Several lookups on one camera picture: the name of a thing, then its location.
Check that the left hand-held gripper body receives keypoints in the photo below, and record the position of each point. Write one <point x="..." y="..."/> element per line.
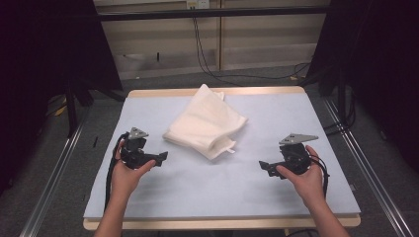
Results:
<point x="133" y="158"/>

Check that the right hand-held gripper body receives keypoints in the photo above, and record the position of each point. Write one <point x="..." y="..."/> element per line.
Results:
<point x="296" y="158"/>

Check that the white cloth towel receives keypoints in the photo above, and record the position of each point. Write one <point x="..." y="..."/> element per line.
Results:
<point x="206" y="123"/>

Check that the person's left hand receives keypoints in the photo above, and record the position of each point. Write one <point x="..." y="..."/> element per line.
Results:
<point x="125" y="181"/>

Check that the person's right hand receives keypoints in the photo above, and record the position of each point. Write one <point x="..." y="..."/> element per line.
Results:
<point x="309" y="186"/>

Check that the light blue table mat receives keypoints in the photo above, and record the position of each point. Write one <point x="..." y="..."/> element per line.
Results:
<point x="210" y="187"/>

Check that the wooden table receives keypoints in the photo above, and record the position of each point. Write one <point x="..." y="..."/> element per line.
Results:
<point x="263" y="90"/>

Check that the black metal stand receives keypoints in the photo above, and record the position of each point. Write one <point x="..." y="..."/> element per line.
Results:
<point x="70" y="112"/>

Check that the yellow tape piece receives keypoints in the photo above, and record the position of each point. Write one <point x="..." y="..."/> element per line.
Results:
<point x="60" y="111"/>

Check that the dark curtain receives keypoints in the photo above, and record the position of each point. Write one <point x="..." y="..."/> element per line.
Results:
<point x="49" y="49"/>
<point x="378" y="65"/>

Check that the black horizontal bar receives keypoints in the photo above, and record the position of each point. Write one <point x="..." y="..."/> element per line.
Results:
<point x="214" y="13"/>

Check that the metal floor rail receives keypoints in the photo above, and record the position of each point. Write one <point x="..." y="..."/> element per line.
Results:
<point x="52" y="184"/>
<point x="372" y="177"/>

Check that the white wall outlet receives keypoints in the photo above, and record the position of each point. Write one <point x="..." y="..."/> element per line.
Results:
<point x="197" y="4"/>

